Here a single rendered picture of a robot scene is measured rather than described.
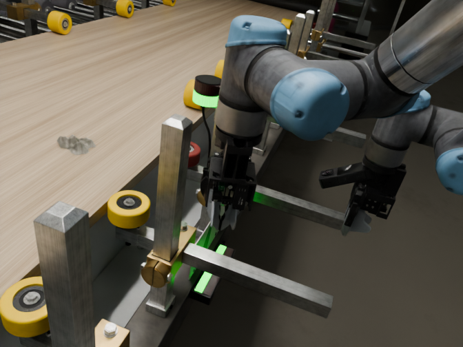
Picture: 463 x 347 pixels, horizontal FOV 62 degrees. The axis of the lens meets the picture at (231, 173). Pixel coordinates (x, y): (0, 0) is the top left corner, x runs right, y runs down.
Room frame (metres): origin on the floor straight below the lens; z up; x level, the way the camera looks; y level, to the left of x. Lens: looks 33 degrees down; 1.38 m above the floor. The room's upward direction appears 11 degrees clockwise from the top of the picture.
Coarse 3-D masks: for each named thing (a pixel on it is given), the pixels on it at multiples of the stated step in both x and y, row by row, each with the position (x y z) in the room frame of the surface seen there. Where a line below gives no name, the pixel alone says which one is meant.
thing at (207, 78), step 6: (198, 78) 0.76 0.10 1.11; (204, 78) 0.77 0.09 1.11; (210, 78) 0.77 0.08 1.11; (216, 78) 0.78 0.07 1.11; (210, 84) 0.74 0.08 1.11; (216, 84) 0.75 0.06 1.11; (210, 96) 0.74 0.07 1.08; (204, 108) 0.77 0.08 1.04; (204, 114) 0.77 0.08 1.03; (204, 120) 0.76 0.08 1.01; (210, 138) 0.76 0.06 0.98; (210, 144) 0.76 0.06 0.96
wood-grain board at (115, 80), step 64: (192, 0) 2.77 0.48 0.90; (0, 64) 1.12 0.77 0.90; (64, 64) 1.22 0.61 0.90; (128, 64) 1.33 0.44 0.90; (192, 64) 1.47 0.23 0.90; (0, 128) 0.76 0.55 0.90; (64, 128) 0.81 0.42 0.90; (128, 128) 0.87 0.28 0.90; (192, 128) 0.97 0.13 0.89; (0, 192) 0.54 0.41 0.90; (64, 192) 0.57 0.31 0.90; (0, 256) 0.40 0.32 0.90
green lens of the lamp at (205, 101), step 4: (196, 96) 0.74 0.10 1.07; (200, 96) 0.74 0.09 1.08; (204, 96) 0.74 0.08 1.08; (208, 96) 0.74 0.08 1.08; (216, 96) 0.75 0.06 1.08; (196, 100) 0.74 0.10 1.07; (200, 100) 0.74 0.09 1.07; (204, 100) 0.74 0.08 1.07; (208, 100) 0.74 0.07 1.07; (212, 100) 0.74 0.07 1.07; (216, 100) 0.75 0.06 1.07; (200, 104) 0.74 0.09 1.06; (204, 104) 0.74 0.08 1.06; (208, 104) 0.74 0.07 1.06; (212, 104) 0.74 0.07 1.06; (216, 104) 0.75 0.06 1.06
